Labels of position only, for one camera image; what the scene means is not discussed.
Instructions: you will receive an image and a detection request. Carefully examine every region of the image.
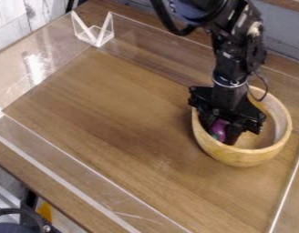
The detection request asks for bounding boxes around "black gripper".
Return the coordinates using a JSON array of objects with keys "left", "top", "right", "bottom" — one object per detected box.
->
[{"left": 188, "top": 79, "right": 266, "bottom": 146}]

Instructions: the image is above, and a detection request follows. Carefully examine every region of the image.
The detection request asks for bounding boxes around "purple toy eggplant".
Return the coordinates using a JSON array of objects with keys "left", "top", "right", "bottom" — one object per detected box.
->
[{"left": 209, "top": 118, "right": 229, "bottom": 143}]

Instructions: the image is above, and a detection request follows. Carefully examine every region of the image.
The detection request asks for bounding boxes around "brown wooden bowl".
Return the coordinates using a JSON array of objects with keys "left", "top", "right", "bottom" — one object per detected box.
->
[{"left": 191, "top": 94, "right": 292, "bottom": 167}]

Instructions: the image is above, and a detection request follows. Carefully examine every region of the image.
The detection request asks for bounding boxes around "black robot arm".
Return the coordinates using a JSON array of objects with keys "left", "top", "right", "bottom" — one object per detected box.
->
[{"left": 172, "top": 0, "right": 266, "bottom": 146}]

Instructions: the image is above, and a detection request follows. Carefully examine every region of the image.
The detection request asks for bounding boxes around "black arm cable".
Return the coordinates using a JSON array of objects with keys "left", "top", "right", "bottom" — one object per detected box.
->
[{"left": 149, "top": 0, "right": 229, "bottom": 36}]

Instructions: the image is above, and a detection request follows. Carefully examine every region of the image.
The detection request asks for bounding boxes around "clear acrylic tray enclosure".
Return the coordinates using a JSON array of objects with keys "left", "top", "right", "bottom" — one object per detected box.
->
[{"left": 0, "top": 14, "right": 299, "bottom": 233}]

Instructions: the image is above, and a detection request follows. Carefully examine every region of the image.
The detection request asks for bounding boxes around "black clamp with cable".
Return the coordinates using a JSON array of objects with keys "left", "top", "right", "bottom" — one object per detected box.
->
[{"left": 0, "top": 208, "right": 62, "bottom": 233}]

